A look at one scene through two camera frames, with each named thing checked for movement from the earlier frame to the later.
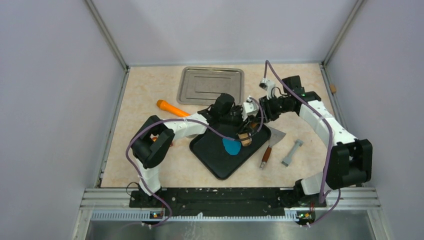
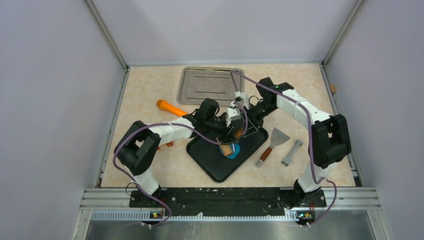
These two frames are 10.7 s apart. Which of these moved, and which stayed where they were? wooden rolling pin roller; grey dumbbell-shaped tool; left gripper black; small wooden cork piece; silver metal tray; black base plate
Moved: wooden rolling pin roller; left gripper black
Stayed: small wooden cork piece; black base plate; silver metal tray; grey dumbbell-shaped tool
